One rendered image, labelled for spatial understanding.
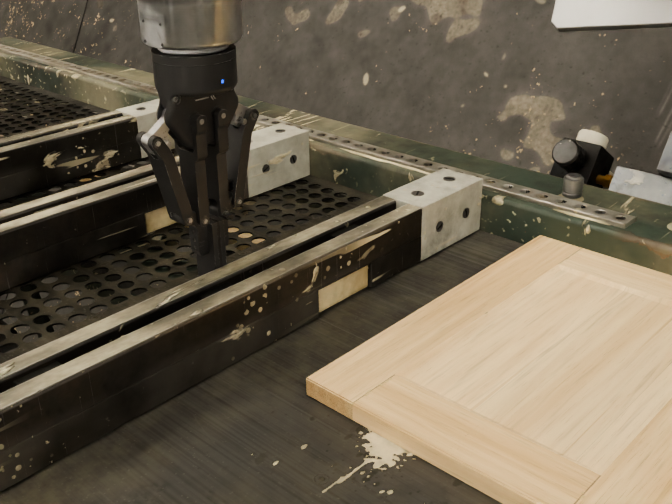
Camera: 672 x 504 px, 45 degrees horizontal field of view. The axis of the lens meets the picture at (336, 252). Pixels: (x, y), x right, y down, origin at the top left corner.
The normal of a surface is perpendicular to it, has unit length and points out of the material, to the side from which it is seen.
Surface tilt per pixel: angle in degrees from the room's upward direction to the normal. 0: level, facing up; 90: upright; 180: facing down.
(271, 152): 90
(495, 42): 0
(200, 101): 90
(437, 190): 57
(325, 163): 33
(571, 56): 0
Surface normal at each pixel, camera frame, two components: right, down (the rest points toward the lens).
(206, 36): 0.47, 0.39
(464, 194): 0.73, 0.29
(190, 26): 0.18, 0.43
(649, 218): -0.01, -0.90
